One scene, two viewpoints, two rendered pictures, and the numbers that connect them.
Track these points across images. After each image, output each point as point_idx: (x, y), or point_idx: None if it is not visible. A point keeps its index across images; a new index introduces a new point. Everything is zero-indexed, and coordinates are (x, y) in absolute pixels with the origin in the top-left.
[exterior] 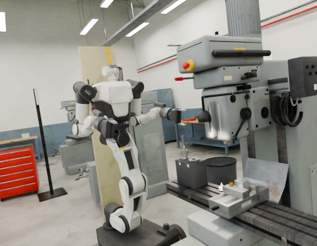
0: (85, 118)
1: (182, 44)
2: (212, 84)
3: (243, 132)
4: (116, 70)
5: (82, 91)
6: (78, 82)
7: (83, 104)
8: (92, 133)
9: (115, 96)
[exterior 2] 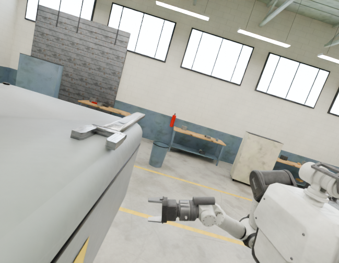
0: (252, 218)
1: (126, 116)
2: None
3: None
4: (326, 181)
5: (250, 177)
6: (281, 170)
7: (253, 196)
8: (244, 243)
9: (265, 217)
